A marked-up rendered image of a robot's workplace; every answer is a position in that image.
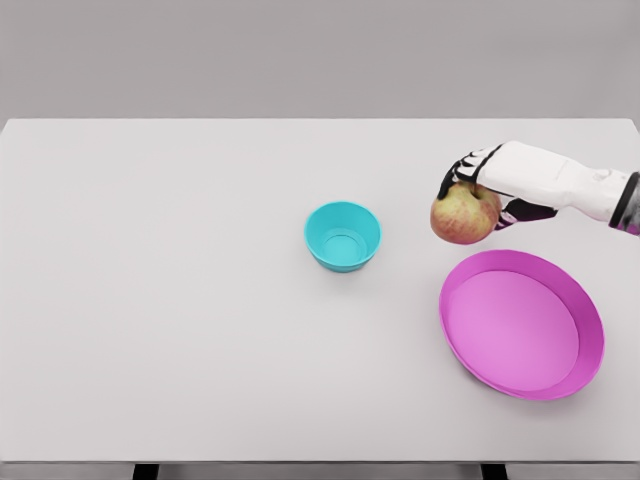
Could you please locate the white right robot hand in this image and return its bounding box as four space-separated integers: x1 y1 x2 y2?
437 140 577 231

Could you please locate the red-green apple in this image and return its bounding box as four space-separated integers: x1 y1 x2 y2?
430 180 502 246

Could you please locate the pink plate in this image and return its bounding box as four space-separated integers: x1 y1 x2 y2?
438 249 605 402

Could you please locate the blue bowl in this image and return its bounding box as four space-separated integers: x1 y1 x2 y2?
303 200 383 274

